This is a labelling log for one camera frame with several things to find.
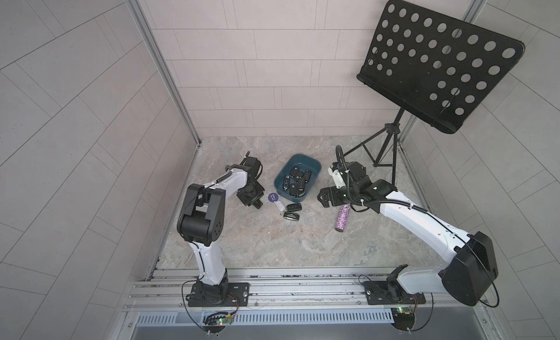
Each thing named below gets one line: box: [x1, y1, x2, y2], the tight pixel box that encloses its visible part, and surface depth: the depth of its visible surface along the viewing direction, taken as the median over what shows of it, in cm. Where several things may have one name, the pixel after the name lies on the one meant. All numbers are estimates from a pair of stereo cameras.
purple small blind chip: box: [267, 192, 279, 203], surface depth 97 cm
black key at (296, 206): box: [286, 202, 302, 212], surface depth 93 cm
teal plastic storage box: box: [274, 153, 323, 203], surface depth 104 cm
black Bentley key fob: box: [283, 211, 300, 222], surface depth 90 cm
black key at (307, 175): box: [304, 169, 313, 184], surface depth 104 cm
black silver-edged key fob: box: [288, 183, 298, 197], surface depth 98 cm
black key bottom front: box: [298, 176, 307, 197], surface depth 98 cm
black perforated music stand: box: [343, 0, 525, 184], surface depth 63 cm
